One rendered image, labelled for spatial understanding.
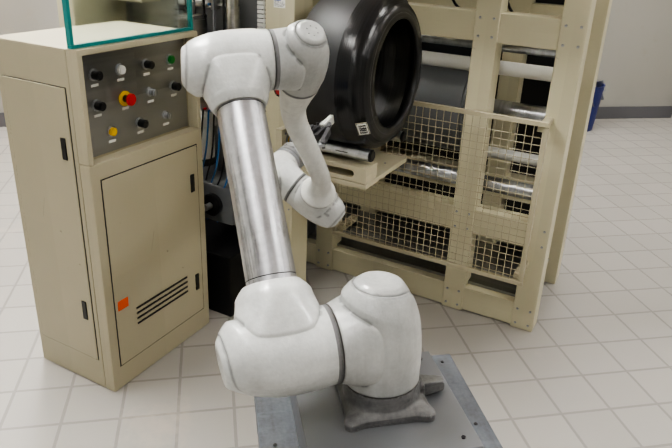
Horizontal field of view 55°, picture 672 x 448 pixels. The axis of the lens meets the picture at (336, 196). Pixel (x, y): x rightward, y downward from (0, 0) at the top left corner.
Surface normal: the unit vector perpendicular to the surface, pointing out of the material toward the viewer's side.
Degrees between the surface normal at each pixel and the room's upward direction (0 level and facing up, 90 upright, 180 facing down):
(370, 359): 83
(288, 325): 46
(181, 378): 0
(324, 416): 5
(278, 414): 0
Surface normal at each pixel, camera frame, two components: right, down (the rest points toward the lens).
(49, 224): -0.48, 0.32
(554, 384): 0.04, -0.92
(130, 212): 0.87, 0.22
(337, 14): -0.29, -0.48
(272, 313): 0.07, -0.36
